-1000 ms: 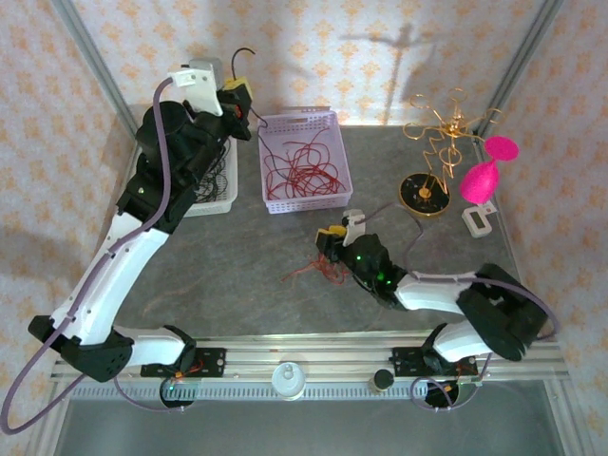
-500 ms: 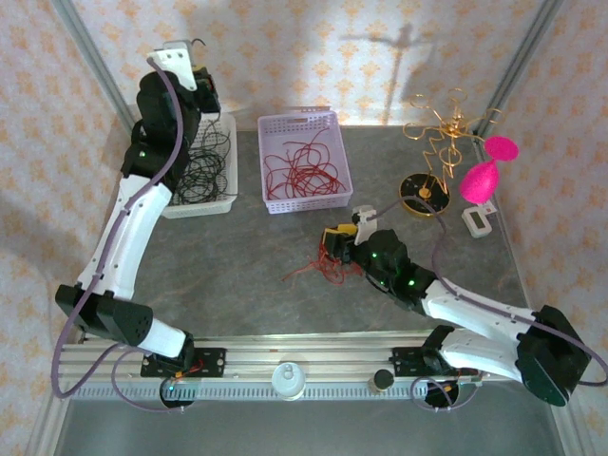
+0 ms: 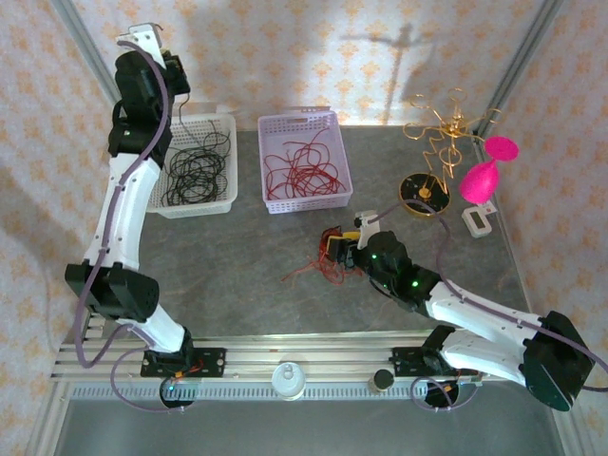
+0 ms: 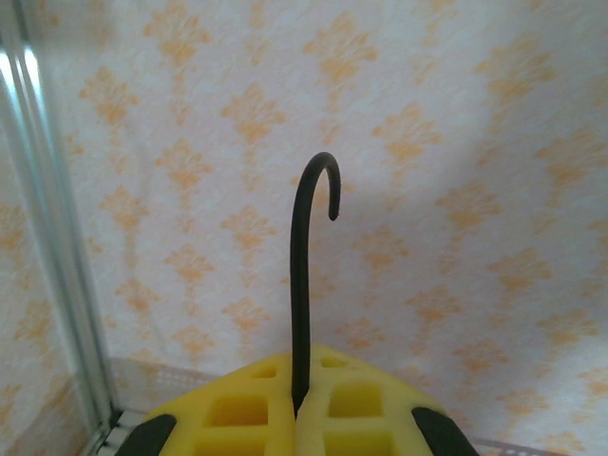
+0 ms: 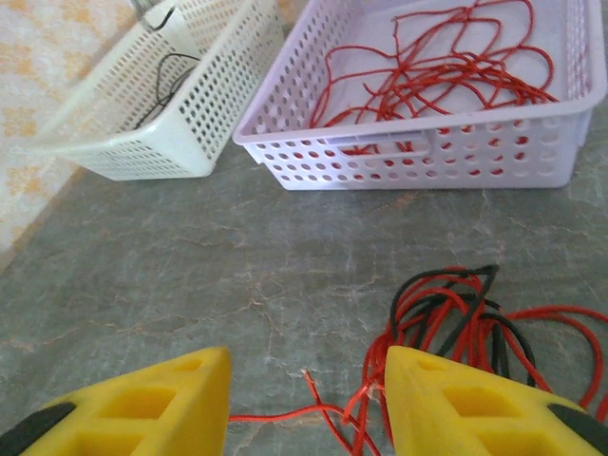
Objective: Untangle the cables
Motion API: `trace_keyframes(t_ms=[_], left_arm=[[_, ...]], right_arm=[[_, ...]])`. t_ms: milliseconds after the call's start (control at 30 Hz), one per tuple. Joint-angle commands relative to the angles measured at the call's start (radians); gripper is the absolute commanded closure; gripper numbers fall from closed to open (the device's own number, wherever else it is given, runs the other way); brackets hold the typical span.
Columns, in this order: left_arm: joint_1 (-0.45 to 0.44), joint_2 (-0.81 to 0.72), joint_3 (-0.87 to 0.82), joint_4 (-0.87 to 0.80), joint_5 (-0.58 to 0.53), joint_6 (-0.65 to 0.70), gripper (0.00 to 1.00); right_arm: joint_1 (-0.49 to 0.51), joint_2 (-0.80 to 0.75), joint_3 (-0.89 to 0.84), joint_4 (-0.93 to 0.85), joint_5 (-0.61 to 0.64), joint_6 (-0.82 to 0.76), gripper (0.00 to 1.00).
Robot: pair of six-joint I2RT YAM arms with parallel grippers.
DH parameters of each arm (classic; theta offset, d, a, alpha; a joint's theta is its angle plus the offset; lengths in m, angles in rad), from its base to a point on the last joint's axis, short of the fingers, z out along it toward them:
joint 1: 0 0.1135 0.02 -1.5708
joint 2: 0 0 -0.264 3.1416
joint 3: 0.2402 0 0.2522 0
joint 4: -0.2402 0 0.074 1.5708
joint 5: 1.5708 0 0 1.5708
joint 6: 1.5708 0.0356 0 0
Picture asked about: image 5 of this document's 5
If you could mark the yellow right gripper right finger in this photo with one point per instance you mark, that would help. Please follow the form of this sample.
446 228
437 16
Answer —
427 418

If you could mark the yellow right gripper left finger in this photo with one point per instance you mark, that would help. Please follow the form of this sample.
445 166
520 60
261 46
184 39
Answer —
157 418

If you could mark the white perforated plastic basket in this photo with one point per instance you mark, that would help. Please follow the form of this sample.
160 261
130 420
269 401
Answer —
157 157

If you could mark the lavender perforated plastic basket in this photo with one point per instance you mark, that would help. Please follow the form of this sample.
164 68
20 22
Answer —
427 124

